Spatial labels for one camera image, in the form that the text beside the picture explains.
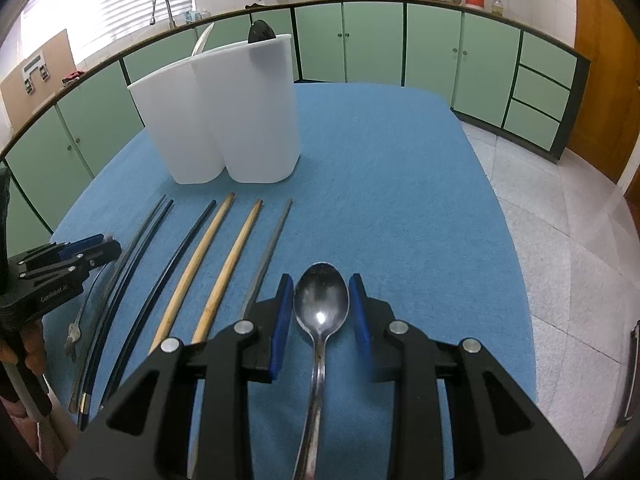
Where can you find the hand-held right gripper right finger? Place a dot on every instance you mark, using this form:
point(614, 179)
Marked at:
point(359, 320)

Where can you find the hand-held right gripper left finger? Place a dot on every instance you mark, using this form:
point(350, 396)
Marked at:
point(282, 320)

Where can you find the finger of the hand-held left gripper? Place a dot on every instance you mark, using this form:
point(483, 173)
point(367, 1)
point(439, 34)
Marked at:
point(102, 255)
point(87, 244)

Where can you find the black chopstick with gold band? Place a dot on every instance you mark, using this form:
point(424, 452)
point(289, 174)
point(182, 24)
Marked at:
point(172, 262)
point(114, 292)

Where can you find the metal spoon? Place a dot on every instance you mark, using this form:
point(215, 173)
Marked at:
point(320, 300)

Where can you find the grey metal chopstick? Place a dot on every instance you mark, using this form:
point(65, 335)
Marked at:
point(142, 225)
point(272, 250)

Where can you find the wooden chopstick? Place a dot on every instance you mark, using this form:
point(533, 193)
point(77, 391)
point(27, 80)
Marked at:
point(235, 260)
point(200, 260)

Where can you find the white plastic utensil holder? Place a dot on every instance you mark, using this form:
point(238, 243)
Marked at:
point(240, 110)

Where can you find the person's left hand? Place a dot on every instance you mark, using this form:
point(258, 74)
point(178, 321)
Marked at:
point(34, 347)

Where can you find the blue tablecloth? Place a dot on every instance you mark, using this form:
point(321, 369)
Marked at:
point(390, 185)

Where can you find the red cloth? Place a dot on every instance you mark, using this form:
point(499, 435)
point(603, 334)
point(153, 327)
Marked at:
point(72, 76)

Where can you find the cardboard box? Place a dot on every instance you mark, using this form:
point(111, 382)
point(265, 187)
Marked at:
point(55, 55)

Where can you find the white spoon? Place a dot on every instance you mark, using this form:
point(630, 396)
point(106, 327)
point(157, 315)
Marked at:
point(203, 40)

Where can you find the metal kitchen faucet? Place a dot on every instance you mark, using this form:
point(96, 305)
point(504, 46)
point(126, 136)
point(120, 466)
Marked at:
point(170, 15)

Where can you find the white window blinds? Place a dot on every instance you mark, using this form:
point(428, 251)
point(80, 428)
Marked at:
point(125, 0)

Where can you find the bottles beside sink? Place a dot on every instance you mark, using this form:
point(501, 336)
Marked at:
point(195, 16)

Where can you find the black ladle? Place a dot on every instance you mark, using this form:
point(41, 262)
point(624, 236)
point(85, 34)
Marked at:
point(260, 31)

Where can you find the green base cabinets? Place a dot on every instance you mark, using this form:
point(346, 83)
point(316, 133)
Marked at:
point(375, 40)

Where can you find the wooden door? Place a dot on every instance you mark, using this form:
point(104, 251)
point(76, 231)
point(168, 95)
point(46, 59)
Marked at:
point(600, 85)

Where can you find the glass jar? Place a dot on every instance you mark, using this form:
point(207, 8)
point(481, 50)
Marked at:
point(497, 6)

